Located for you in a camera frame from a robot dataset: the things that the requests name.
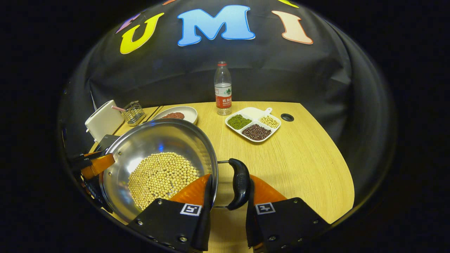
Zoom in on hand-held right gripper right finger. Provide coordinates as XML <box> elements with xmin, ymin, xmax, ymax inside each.
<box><xmin>245</xmin><ymin>175</ymin><xmax>331</xmax><ymax>253</ymax></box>

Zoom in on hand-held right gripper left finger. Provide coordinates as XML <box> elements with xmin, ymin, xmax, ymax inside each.
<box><xmin>127</xmin><ymin>174</ymin><xmax>214</xmax><ymax>253</ymax></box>

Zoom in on steel pot with black handles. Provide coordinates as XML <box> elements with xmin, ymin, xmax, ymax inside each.
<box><xmin>99</xmin><ymin>118</ymin><xmax>251</xmax><ymax>223</ymax></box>

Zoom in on soybeans in pot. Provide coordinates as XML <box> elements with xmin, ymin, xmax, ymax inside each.
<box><xmin>128</xmin><ymin>152</ymin><xmax>200</xmax><ymax>211</ymax></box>

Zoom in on white toaster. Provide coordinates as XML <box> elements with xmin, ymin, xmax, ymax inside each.
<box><xmin>85</xmin><ymin>100</ymin><xmax>124</xmax><ymax>143</ymax></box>

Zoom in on dark red beans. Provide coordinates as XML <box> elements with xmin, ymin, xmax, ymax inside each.
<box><xmin>242</xmin><ymin>124</ymin><xmax>272</xmax><ymax>141</ymax></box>

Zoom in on small soybean portion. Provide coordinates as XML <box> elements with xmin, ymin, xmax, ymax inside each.
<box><xmin>259</xmin><ymin>116</ymin><xmax>279</xmax><ymax>129</ymax></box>

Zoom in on white round plate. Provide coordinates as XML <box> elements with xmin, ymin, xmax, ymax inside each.
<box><xmin>152</xmin><ymin>106</ymin><xmax>198</xmax><ymax>126</ymax></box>

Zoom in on green mung beans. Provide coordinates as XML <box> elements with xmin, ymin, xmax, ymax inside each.
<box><xmin>227</xmin><ymin>114</ymin><xmax>253</xmax><ymax>130</ymax></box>

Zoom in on white divided dish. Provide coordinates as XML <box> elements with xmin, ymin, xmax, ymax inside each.
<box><xmin>225</xmin><ymin>107</ymin><xmax>282</xmax><ymax>143</ymax></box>

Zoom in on clear plastic water bottle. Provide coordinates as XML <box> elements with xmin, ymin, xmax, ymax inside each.
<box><xmin>214</xmin><ymin>61</ymin><xmax>233</xmax><ymax>116</ymax></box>

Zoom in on black backdrop cloth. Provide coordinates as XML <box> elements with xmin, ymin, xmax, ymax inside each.
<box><xmin>58</xmin><ymin>0</ymin><xmax>396</xmax><ymax>204</ymax></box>

